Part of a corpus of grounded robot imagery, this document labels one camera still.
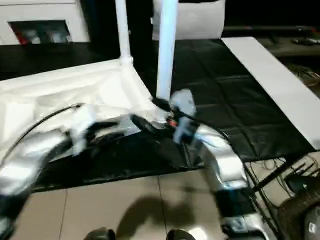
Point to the white plastic table top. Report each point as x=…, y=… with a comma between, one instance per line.
x=75, y=90

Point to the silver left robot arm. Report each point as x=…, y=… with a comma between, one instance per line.
x=25, y=160

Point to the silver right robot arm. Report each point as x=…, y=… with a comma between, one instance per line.
x=225, y=160

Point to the black work mat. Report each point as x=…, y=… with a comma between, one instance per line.
x=225, y=90

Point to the grey white pillow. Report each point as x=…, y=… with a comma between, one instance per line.
x=200, y=20

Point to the white board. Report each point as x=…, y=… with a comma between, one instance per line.
x=280, y=85

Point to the black stand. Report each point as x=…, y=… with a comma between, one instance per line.
x=285, y=175

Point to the white glass-door cabinet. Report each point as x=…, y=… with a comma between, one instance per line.
x=45, y=17

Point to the dark mesh floor object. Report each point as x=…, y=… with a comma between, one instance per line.
x=300, y=215

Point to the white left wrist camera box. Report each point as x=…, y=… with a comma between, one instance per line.
x=82, y=122

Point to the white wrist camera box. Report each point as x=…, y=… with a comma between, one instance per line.
x=82, y=122
x=184, y=102

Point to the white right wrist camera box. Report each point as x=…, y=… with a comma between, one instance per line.
x=184, y=102

